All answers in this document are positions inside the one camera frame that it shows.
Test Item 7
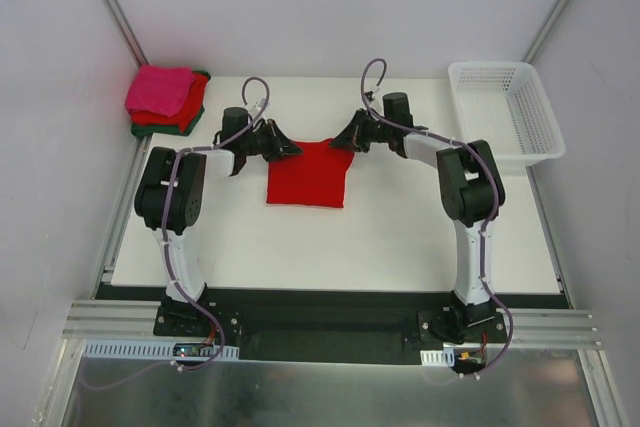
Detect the red t shirt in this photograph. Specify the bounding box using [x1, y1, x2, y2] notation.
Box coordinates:
[266, 139, 355, 209]
[130, 71, 210, 133]

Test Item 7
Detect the white plastic basket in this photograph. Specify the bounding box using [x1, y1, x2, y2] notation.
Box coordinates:
[448, 61, 566, 174]

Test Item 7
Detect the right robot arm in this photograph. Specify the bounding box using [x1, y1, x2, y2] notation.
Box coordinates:
[330, 91, 506, 345]

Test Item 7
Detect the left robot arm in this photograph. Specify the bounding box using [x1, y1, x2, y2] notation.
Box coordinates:
[134, 107, 303, 336]

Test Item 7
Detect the folded red t shirt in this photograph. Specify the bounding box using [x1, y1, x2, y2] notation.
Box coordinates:
[130, 71, 210, 133]

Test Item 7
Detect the folded pink t shirt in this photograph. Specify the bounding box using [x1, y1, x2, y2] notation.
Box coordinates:
[124, 65, 194, 117]

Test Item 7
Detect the folded green t shirt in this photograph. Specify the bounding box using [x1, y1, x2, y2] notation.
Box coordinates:
[130, 67, 212, 138]

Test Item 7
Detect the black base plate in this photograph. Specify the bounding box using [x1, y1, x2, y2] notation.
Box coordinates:
[153, 288, 507, 365]

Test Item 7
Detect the right grey cable duct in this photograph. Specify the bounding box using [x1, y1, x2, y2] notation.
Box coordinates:
[420, 348, 455, 368]

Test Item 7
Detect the grey cable duct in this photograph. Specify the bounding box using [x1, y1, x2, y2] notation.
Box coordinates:
[83, 340, 240, 362]
[420, 348, 455, 368]

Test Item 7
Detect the left grey cable duct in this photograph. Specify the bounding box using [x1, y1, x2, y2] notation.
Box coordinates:
[83, 340, 240, 362]

